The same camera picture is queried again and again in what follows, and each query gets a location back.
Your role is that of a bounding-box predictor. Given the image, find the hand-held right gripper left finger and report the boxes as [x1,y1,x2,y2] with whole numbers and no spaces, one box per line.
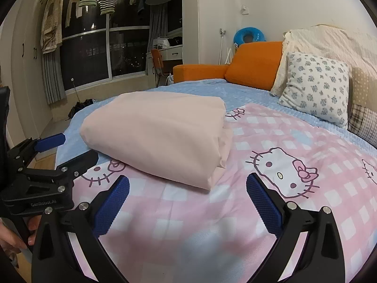
[31,175,131,283]

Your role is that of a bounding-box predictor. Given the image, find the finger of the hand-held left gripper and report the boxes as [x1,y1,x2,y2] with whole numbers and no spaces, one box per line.
[18,150,99,194]
[8,133,66,168]

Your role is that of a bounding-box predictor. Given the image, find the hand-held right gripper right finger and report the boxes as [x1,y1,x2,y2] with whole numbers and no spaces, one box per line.
[246,173,346,283]

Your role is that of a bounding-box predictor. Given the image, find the pink hooded jacket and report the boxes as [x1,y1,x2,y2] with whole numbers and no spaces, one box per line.
[80,92,233,190]

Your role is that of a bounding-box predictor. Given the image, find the person's left hand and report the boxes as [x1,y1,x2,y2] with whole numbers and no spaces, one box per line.
[0,215,42,255]

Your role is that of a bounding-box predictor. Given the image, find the pink checked cat-print blanket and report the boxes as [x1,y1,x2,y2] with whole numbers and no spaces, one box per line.
[71,103,377,283]

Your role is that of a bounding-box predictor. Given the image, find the beige wardrobe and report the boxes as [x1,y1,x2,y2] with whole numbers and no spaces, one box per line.
[0,0,48,154]

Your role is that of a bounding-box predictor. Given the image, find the large window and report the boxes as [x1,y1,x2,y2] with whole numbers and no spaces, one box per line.
[60,4,183,92]

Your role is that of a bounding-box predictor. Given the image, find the orange chair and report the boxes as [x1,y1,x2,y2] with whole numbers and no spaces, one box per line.
[151,49,165,86]

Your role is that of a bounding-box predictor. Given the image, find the white floral pillow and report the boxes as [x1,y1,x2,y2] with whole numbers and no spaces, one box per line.
[278,51,352,129]

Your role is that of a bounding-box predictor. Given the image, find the beige patchwork pillow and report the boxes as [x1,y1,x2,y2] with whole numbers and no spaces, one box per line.
[348,67,377,148]

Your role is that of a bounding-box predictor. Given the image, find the white desk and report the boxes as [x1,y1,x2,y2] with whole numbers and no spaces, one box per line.
[146,44,183,75]

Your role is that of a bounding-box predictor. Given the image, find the white desktop appliance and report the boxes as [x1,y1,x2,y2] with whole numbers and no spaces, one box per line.
[153,37,172,49]

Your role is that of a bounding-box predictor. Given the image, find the white folding stand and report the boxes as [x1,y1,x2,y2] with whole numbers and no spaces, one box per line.
[219,28,236,65]

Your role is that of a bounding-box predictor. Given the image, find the cream quilt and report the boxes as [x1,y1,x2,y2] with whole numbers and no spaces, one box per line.
[270,25,377,96]

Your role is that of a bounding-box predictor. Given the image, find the blue swim ring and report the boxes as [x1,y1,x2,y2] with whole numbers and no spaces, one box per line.
[234,28,266,50]

